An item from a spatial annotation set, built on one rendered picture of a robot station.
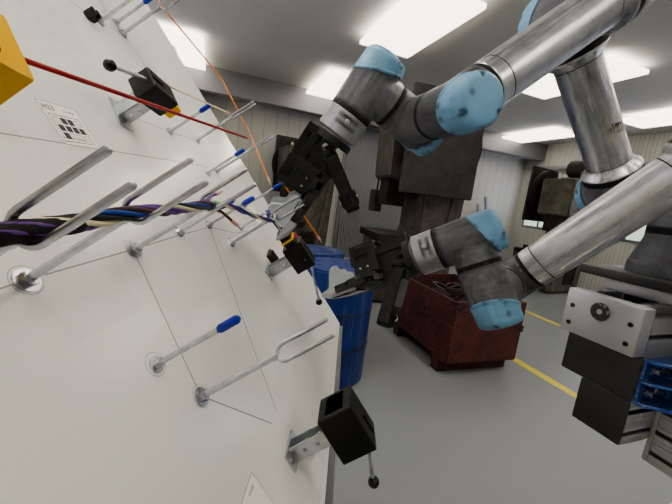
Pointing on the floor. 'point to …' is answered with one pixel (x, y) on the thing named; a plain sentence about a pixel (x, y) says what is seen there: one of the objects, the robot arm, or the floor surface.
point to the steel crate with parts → (452, 326)
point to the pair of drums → (345, 313)
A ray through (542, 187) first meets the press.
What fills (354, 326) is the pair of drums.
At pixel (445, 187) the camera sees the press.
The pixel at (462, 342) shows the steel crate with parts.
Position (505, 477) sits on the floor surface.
